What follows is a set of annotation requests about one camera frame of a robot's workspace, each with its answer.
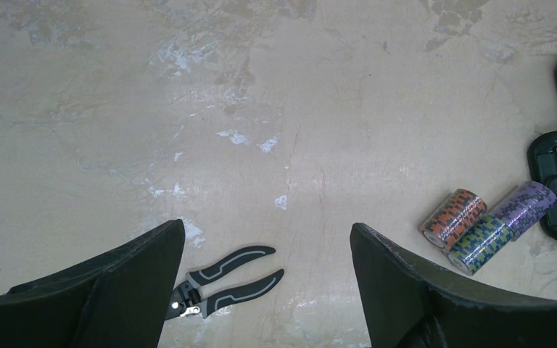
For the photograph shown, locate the black grey pliers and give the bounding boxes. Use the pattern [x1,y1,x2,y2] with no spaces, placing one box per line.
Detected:
[164,245,286,322]

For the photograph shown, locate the orange chip stack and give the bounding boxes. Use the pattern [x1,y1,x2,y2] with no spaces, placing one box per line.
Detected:
[419,188,488,252]

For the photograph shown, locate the purple chip stack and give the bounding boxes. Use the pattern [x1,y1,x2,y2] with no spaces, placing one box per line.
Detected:
[490,181,557,241]

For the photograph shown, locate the blue yellow chip stack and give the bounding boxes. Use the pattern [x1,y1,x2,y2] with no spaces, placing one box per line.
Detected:
[446,215,513,276]

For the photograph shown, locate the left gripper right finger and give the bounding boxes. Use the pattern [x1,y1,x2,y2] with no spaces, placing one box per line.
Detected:
[350,223,557,347]

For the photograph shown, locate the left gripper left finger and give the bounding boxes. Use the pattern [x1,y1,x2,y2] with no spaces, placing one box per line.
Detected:
[0,220,185,347]

